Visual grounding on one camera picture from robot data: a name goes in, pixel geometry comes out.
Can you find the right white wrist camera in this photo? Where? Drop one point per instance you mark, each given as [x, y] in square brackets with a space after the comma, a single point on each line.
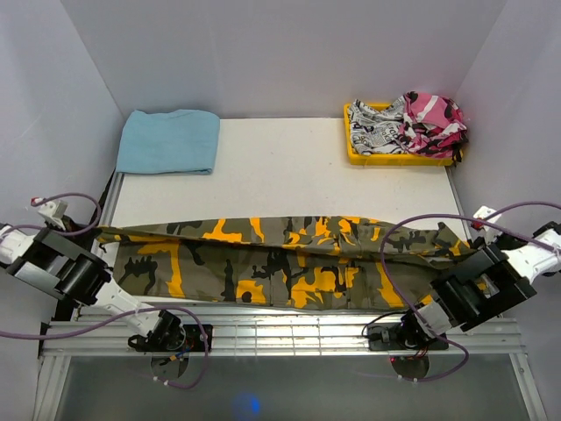
[484, 213]

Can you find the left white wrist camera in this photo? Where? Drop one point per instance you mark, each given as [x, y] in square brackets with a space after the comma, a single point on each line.
[52, 210]

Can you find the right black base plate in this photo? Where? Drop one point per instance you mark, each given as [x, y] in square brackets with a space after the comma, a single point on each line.
[383, 337]

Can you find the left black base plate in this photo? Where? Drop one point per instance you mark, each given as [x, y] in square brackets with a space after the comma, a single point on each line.
[186, 338]

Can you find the pink camouflage trousers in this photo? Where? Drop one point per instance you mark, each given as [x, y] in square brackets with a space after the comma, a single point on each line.
[432, 127]

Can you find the yellow plastic tray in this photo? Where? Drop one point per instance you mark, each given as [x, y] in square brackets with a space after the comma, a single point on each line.
[390, 160]

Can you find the folded light blue cloth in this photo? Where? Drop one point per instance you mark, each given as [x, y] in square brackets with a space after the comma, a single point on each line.
[182, 141]

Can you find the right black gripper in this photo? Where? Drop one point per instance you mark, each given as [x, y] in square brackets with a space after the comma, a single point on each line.
[479, 241]

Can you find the newspaper print trousers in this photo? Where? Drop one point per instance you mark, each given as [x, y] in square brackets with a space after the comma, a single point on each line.
[373, 131]

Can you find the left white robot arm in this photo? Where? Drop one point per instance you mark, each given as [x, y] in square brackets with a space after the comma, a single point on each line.
[58, 267]

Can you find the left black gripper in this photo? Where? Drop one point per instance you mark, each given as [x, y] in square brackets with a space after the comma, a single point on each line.
[85, 238]

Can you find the yellow camouflage trousers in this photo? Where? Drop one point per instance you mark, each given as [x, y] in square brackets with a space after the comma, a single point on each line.
[306, 263]

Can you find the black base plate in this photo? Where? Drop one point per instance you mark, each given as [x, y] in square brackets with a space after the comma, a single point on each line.
[186, 338]
[383, 337]

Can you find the aluminium mounting rail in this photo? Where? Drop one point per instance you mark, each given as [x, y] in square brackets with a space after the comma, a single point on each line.
[298, 336]

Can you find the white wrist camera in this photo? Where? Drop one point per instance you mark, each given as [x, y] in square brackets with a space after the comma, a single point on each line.
[484, 213]
[52, 210]

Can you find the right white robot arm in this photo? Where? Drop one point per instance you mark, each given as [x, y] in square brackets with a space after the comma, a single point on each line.
[483, 286]

